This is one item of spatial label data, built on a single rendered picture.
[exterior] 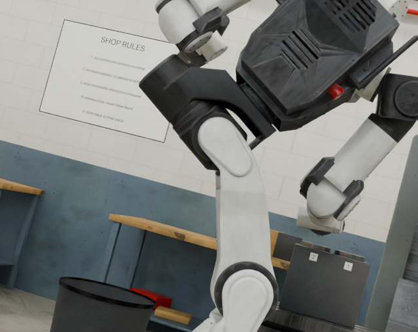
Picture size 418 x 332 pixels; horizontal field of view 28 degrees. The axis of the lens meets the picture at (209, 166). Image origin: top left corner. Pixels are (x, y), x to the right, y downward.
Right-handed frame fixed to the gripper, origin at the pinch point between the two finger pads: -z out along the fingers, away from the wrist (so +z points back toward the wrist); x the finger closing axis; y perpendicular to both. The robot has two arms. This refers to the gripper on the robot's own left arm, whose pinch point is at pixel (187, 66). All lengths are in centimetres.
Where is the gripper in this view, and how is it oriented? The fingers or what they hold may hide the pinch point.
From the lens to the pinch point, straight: 236.0
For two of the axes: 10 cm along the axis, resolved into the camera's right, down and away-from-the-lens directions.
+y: -5.6, -8.2, 0.8
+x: 8.0, -5.2, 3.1
